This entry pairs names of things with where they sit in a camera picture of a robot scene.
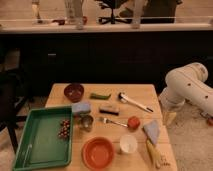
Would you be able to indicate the green plastic tray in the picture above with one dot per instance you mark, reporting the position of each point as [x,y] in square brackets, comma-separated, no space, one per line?
[40,146]

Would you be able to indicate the orange bowl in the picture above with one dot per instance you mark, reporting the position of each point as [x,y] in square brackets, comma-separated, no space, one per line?
[98,153]

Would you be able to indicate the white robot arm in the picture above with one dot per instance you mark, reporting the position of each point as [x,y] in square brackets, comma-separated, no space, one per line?
[186,83]

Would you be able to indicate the white cup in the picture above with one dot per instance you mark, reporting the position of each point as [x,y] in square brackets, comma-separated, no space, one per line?
[128,144]

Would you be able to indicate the small metal cup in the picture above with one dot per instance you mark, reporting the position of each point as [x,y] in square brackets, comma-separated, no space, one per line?
[86,123]

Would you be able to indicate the blue sponge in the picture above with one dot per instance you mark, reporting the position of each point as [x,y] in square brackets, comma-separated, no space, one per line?
[81,108]

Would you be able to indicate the dark chair at left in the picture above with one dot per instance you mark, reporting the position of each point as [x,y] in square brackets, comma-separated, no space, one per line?
[8,107]

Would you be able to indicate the red grapes bunch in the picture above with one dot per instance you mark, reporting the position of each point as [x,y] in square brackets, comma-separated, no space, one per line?
[64,129]

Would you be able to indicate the black office chair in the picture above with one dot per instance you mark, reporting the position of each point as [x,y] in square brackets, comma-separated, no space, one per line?
[111,5]

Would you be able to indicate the red apple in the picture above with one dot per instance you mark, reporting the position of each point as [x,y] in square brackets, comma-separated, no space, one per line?
[133,122]

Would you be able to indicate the blue cloth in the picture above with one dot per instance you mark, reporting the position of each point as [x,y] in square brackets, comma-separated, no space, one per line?
[152,131]

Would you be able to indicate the black and tan brush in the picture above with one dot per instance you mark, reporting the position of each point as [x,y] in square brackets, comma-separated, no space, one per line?
[109,109]

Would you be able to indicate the purple bowl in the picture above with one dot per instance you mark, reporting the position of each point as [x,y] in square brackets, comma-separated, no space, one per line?
[74,92]

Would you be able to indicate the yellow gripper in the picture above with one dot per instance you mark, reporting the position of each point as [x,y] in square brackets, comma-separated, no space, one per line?
[168,118]

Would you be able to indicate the green vegetable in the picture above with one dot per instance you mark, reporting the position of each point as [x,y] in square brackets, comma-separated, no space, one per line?
[100,97]

